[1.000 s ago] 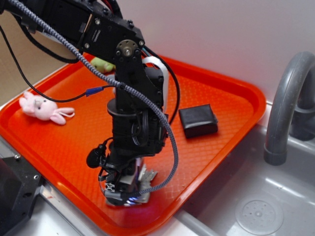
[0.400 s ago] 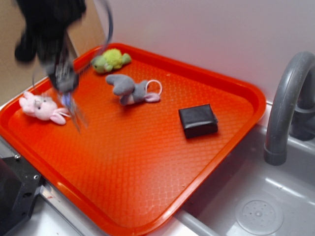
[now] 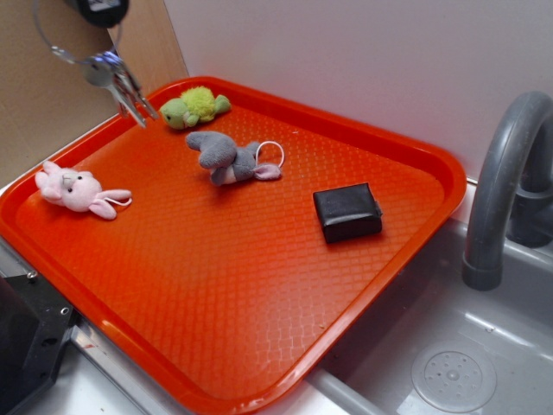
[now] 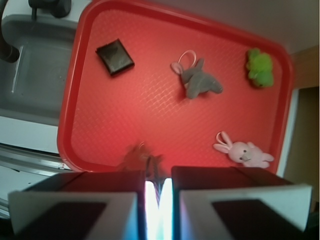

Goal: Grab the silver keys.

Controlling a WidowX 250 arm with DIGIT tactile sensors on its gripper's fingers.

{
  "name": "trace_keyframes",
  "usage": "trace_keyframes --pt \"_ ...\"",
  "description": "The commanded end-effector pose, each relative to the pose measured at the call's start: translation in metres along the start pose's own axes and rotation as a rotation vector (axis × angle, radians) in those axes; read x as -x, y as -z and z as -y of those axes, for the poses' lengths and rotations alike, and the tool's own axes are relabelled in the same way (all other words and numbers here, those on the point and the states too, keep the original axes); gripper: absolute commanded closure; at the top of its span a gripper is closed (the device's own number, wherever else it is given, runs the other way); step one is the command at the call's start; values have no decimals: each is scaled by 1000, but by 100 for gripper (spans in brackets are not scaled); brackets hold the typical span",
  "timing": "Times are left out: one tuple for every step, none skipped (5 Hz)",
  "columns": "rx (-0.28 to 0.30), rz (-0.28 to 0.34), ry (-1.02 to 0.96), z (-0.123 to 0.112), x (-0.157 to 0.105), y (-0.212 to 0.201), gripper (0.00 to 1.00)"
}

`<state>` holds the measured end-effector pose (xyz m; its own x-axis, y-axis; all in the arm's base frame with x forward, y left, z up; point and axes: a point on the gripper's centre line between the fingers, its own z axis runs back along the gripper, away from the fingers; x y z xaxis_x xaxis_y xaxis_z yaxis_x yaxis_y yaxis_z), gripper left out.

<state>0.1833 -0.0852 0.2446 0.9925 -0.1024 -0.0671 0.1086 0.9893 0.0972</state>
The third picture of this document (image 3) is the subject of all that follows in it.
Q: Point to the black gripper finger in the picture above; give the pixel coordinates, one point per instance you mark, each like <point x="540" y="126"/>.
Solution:
<point x="104" y="14"/>

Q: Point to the silver keys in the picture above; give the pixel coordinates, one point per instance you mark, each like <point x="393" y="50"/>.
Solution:
<point x="106" y="70"/>

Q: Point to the light wooden board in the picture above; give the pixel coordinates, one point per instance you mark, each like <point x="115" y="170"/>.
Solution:
<point x="149" y="46"/>

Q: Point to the green plush turtle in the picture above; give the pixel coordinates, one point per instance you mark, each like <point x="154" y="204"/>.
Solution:
<point x="197" y="105"/>

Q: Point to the pink plush bunny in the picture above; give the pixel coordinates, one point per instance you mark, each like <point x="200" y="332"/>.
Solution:
<point x="79" y="191"/>

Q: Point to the grey plush elephant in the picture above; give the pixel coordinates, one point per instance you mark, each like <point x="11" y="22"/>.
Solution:
<point x="228" y="163"/>

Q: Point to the orange plastic tray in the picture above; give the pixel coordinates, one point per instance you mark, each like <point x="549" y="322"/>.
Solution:
<point x="228" y="296"/>

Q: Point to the black leather wallet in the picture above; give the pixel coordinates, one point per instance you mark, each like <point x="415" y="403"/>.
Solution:
<point x="348" y="212"/>

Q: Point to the grey plastic faucet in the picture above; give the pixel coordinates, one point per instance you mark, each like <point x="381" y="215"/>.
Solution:
<point x="513" y="199"/>

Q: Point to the grey plastic sink basin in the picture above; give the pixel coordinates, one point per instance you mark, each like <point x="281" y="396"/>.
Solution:
<point x="431" y="345"/>

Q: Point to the black metal bracket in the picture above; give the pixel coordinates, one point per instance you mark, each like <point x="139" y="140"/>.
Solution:
<point x="36" y="326"/>

